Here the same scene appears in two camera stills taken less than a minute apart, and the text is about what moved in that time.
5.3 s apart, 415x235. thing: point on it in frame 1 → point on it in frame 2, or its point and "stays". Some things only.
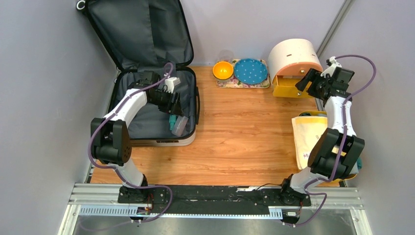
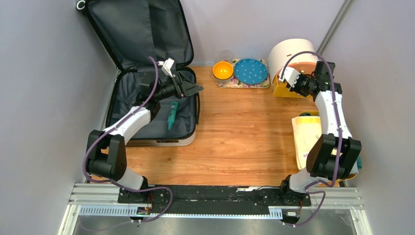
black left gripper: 176,108 → 182,87
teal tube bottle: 172,120 stays
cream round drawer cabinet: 289,60 stays
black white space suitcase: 151,36 stays
